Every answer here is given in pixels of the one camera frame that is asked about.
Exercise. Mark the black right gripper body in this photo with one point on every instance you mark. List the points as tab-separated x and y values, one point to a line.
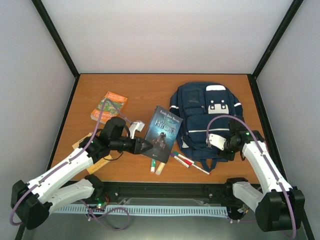
230	156

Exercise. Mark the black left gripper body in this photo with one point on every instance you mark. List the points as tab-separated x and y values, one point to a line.
116	144

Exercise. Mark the Wuthering Heights teal book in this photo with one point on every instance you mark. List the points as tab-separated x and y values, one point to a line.
161	133

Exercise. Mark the navy blue backpack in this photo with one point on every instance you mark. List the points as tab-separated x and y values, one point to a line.
203	107

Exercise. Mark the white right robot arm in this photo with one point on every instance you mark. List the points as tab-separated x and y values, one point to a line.
277	205

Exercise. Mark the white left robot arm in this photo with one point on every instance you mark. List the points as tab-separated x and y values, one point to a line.
34	201

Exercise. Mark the white green glue stick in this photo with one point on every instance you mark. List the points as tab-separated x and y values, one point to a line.
153	165

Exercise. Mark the yellow highlighter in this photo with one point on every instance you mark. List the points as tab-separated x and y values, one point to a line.
160	168

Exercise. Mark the green-capped white marker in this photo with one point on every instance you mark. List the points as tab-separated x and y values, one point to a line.
180	155

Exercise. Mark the purple-capped white marker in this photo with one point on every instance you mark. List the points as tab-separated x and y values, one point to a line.
179	160

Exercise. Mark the orange treehouse paperback book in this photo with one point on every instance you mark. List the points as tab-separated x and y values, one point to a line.
109	110

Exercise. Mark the red-capped white marker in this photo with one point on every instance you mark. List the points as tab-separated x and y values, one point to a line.
188	160

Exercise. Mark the red-capped white pen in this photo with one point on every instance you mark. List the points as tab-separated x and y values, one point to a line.
199	168

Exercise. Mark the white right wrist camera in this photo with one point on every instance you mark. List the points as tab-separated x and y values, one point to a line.
216	141

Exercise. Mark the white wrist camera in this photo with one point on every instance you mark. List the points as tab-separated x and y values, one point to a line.
216	141
136	126

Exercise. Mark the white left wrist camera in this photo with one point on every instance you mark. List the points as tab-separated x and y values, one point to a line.
136	126

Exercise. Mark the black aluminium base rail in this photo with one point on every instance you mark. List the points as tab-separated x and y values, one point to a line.
209	192

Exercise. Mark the light blue slotted cable duct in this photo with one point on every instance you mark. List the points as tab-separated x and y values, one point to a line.
161	211

